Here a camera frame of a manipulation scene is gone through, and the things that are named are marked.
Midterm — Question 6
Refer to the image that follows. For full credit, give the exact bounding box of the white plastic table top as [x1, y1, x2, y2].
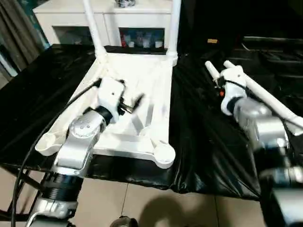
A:
[35, 50, 178, 170]

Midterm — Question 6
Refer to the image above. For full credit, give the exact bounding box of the white plastic table leg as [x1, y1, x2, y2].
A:
[204, 61, 223, 82]
[82, 0, 107, 61]
[168, 0, 181, 61]
[223, 60, 303, 137]

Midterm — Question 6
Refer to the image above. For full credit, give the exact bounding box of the black work mat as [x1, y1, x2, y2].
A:
[0, 44, 303, 199]

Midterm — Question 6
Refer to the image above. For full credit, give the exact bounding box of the small grey bundle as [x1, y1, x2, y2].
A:
[115, 0, 136, 8]

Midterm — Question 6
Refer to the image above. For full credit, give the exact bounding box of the white glass-door cabinet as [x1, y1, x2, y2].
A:
[33, 0, 174, 49]

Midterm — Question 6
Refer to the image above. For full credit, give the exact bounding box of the dark robot left foot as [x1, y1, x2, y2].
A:
[111, 216, 139, 227]

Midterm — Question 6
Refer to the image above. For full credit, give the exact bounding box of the grey window curtain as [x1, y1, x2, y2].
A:
[0, 0, 51, 81]

